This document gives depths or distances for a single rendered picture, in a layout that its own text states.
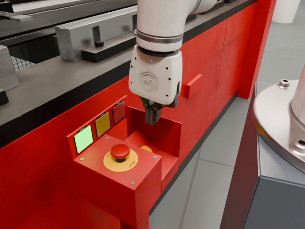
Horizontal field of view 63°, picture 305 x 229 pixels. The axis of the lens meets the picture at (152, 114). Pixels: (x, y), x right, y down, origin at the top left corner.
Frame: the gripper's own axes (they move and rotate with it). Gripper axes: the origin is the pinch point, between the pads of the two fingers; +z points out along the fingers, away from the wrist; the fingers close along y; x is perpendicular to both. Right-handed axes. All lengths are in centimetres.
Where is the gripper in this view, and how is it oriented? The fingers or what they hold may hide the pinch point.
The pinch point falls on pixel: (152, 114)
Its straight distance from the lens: 55.3
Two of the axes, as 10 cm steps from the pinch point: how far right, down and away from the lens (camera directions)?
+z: -0.7, 8.1, 5.8
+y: 8.6, 3.5, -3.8
